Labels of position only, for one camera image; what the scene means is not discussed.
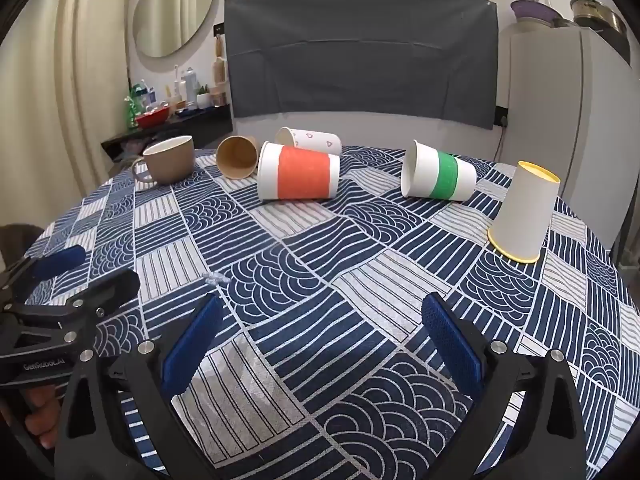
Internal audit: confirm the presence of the blue patterned tablecloth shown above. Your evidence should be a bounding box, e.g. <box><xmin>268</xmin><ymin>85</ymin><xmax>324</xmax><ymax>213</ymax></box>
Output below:
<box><xmin>22</xmin><ymin>146</ymin><xmax>640</xmax><ymax>480</ymax></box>

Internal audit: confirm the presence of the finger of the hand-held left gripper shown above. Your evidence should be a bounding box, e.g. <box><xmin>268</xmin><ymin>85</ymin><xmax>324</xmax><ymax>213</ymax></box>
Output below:
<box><xmin>0</xmin><ymin>245</ymin><xmax>87</xmax><ymax>306</ymax></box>
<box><xmin>0</xmin><ymin>269</ymin><xmax>141</xmax><ymax>357</ymax></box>

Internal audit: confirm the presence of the green plastic bottle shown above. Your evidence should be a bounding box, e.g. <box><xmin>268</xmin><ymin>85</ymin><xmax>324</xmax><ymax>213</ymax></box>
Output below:
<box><xmin>123</xmin><ymin>85</ymin><xmax>143</xmax><ymax>128</ymax></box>

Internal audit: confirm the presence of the grey cloth cover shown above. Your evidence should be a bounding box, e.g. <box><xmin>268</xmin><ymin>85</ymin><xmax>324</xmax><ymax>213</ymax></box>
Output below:
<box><xmin>223</xmin><ymin>0</ymin><xmax>499</xmax><ymax>132</ymax></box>

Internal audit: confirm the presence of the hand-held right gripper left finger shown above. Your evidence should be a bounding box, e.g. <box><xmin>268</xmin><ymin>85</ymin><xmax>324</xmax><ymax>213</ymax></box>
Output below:
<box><xmin>54</xmin><ymin>292</ymin><xmax>226</xmax><ymax>476</ymax></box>

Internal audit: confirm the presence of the purple colander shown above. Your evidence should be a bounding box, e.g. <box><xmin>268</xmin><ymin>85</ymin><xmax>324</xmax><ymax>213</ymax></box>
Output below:
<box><xmin>510</xmin><ymin>0</ymin><xmax>558</xmax><ymax>28</ymax></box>

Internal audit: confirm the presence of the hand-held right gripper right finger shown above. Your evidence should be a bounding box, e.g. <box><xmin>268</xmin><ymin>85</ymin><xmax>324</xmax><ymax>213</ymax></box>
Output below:
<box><xmin>421</xmin><ymin>291</ymin><xmax>587</xmax><ymax>480</ymax></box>

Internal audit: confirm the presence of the white cup green sleeve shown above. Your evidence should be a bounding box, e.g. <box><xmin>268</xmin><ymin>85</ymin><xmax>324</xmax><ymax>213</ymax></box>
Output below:
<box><xmin>400</xmin><ymin>140</ymin><xmax>478</xmax><ymax>203</ymax></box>

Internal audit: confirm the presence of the red bowl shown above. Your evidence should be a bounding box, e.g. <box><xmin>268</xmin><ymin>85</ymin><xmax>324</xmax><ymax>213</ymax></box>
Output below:
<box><xmin>135</xmin><ymin>109</ymin><xmax>172</xmax><ymax>129</ymax></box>

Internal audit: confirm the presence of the person's left hand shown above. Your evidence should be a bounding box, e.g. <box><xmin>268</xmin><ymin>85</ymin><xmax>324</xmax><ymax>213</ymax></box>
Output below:
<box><xmin>22</xmin><ymin>385</ymin><xmax>67</xmax><ymax>451</ymax></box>

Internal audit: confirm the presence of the white cup yellow rim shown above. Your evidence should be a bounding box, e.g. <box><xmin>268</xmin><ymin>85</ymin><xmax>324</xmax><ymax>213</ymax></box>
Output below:
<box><xmin>487</xmin><ymin>161</ymin><xmax>561</xmax><ymax>265</ymax></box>

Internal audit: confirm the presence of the steel pot with lid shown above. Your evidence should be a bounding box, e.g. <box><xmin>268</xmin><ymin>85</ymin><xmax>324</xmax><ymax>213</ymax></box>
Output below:
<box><xmin>571</xmin><ymin>0</ymin><xmax>628</xmax><ymax>36</ymax></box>

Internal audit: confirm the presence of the beige curtain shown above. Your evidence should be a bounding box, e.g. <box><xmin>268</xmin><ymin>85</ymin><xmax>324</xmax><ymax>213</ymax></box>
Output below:
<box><xmin>0</xmin><ymin>0</ymin><xmax>132</xmax><ymax>211</ymax></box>

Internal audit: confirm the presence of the dark side shelf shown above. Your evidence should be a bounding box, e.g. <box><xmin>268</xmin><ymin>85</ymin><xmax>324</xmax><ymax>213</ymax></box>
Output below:
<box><xmin>101</xmin><ymin>104</ymin><xmax>234</xmax><ymax>163</ymax></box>

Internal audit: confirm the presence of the white cup orange sleeve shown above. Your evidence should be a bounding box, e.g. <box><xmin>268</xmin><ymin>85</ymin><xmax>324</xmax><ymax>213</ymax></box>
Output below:
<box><xmin>257</xmin><ymin>141</ymin><xmax>341</xmax><ymax>203</ymax></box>

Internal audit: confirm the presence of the white heart print paper cup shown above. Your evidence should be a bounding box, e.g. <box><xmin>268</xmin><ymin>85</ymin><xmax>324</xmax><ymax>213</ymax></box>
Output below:
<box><xmin>275</xmin><ymin>126</ymin><xmax>343</xmax><ymax>157</ymax></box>

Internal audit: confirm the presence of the brown chair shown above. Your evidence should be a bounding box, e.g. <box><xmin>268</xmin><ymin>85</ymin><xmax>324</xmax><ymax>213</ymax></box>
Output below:
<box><xmin>0</xmin><ymin>224</ymin><xmax>46</xmax><ymax>271</ymax></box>

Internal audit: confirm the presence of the oval wall mirror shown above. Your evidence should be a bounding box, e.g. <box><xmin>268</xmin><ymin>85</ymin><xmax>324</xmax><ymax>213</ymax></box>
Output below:
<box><xmin>132</xmin><ymin>0</ymin><xmax>217</xmax><ymax>59</ymax></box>

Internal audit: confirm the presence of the brown ceramic mug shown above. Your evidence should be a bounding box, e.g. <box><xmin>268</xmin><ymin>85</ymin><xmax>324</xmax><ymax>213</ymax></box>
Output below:
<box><xmin>131</xmin><ymin>135</ymin><xmax>196</xmax><ymax>186</ymax></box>

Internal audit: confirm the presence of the white refrigerator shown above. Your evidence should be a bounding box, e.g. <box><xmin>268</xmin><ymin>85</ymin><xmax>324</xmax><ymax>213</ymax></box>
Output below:
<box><xmin>492</xmin><ymin>25</ymin><xmax>636</xmax><ymax>251</ymax></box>

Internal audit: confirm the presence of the brown kraft paper cup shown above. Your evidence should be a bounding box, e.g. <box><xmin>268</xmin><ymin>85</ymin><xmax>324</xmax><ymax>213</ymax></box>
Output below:
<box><xmin>216</xmin><ymin>135</ymin><xmax>259</xmax><ymax>179</ymax></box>

